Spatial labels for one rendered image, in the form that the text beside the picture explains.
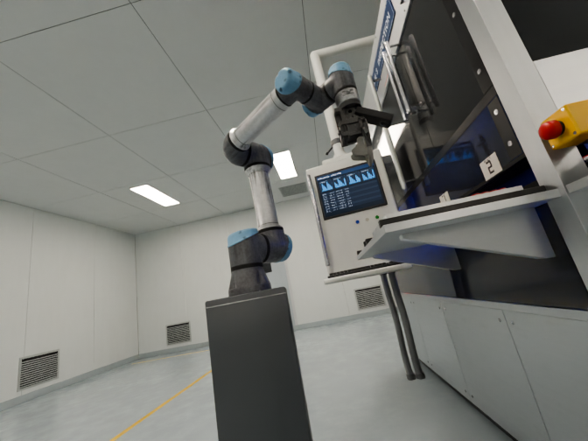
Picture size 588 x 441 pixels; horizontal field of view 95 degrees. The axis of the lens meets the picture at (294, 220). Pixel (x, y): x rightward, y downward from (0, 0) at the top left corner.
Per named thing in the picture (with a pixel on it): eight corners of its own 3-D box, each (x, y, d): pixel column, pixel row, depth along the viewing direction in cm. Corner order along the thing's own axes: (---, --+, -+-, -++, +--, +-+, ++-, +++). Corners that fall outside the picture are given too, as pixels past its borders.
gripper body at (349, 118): (341, 150, 87) (333, 118, 90) (368, 143, 86) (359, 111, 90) (343, 137, 80) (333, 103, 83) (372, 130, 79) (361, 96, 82)
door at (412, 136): (408, 192, 161) (381, 109, 177) (437, 156, 117) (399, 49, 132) (407, 192, 161) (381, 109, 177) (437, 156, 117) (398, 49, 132)
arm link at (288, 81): (208, 141, 113) (286, 54, 81) (231, 147, 121) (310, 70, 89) (212, 165, 110) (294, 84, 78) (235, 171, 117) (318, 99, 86)
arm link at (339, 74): (334, 82, 96) (354, 66, 90) (341, 108, 93) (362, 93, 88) (320, 72, 90) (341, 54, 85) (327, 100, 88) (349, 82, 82)
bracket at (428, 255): (458, 269, 117) (448, 240, 120) (461, 269, 114) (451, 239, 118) (380, 284, 120) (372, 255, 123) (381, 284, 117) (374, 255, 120)
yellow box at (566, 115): (585, 143, 60) (571, 115, 62) (619, 125, 53) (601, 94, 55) (549, 151, 61) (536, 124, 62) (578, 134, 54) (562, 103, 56)
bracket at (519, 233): (547, 257, 69) (526, 210, 72) (556, 256, 66) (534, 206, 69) (412, 283, 72) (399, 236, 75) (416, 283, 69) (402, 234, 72)
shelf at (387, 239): (458, 240, 128) (457, 235, 129) (598, 188, 61) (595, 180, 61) (358, 260, 132) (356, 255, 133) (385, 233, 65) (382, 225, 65)
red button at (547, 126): (558, 140, 59) (550, 124, 60) (574, 130, 56) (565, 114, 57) (540, 144, 60) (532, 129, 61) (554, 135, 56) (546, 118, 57)
